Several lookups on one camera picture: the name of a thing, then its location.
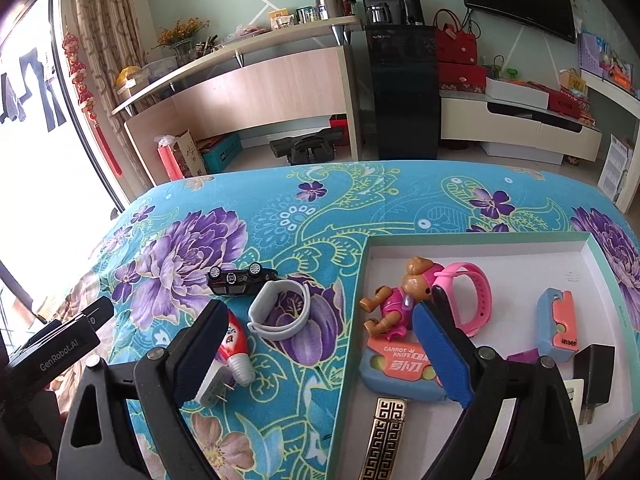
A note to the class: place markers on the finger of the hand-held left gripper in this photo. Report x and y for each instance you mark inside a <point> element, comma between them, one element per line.
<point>97,310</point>

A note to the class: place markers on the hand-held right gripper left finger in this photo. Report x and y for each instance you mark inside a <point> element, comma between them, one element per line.
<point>200,355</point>

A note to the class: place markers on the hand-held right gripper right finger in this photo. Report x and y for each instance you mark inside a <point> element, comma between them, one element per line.
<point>440,355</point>

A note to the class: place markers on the blue orange labelled toy knife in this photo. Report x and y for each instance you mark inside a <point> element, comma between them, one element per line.
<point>395,365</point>

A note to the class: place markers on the pink-suited toy figure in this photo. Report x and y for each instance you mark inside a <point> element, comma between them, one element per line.
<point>397,305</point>

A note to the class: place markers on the pink wristwatch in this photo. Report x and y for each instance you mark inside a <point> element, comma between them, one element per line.
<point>481,300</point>

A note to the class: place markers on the purple packet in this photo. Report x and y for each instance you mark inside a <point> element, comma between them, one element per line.
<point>522,357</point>

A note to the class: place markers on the gold patterned lighter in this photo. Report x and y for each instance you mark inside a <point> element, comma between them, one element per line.
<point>384,435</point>

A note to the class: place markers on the white shallow tray box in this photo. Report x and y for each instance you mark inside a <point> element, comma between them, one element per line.
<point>515,280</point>

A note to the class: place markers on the blue orange plain toy knife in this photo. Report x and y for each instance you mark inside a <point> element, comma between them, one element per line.
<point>555,320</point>

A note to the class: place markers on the black charger plug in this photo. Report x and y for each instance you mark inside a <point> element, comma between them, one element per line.
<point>595,375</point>

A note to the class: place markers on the white plug adapter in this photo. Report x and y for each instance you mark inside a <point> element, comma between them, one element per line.
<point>215,387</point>

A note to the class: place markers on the red white small tube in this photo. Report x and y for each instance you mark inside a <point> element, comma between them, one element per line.
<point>237,355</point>

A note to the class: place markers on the white wristband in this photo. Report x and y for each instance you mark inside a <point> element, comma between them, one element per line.
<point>280,334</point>

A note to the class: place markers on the black toy car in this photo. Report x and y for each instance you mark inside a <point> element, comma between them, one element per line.
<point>240,280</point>

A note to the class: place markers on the pink paper bag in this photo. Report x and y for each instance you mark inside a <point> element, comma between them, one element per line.
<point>182,157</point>

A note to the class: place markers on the floral turquoise bedsheet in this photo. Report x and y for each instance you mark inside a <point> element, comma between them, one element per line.
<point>310,210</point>

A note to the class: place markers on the blue storage box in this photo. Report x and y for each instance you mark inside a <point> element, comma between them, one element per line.
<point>220,154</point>

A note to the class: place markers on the red hanging ornament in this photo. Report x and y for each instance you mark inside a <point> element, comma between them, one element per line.
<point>85,90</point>

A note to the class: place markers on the row of hanging clothes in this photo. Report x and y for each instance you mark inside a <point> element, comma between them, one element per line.
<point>35,90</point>

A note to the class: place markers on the black floor device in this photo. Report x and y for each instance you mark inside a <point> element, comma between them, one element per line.
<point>305,146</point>

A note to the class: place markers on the white television cabinet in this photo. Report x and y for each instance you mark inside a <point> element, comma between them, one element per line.
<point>510,127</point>

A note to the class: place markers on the black water dispenser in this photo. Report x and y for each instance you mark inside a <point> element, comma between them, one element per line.
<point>405,90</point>

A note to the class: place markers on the light wooden desk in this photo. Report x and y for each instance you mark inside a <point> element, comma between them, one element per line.
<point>260,90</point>

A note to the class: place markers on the white flat box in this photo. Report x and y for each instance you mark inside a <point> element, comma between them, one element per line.
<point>515,91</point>

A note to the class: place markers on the beige patterned curtain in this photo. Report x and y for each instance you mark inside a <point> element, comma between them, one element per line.
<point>107,35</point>

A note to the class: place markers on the red gift box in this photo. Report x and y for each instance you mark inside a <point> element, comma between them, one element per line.
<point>462,77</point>

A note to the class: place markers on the red patterned flat box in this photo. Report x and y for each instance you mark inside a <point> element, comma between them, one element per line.
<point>570,102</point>

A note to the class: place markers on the yellow flower vase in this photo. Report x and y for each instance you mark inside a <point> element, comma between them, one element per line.
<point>182,35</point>

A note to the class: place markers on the red gift bag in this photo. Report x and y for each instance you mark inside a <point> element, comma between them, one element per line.
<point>455,45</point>

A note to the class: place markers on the white wall calendar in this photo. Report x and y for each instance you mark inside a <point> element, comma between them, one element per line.
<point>615,170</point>

